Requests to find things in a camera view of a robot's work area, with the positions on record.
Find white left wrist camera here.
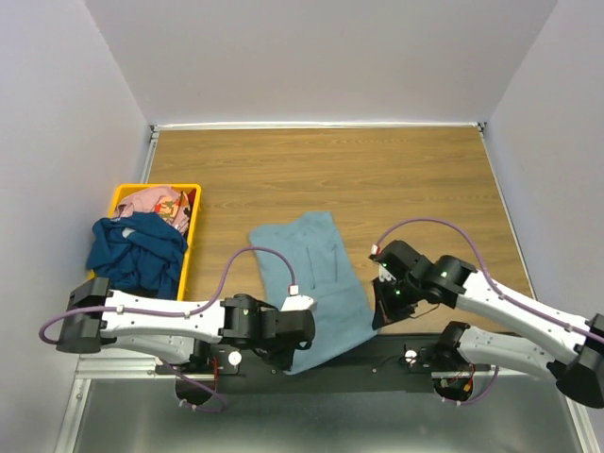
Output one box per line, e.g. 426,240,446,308
279,284,316,311

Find yellow plastic bin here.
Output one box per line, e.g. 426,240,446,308
86,183,202,300

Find aluminium frame rail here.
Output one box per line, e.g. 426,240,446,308
75,348,579,378

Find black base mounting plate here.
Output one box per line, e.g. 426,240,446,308
175,334,489,404

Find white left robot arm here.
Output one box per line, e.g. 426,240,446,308
56,277,315,373

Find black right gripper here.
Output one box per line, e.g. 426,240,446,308
371,273,420,327

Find patterned pink shirt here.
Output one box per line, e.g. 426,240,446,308
112,186,193,235

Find light blue t shirt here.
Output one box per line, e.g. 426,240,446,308
249,211,377,375

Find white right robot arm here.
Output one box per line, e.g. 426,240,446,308
369,241,603,409

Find dark blue shirt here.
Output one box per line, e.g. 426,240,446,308
86,212,188,299

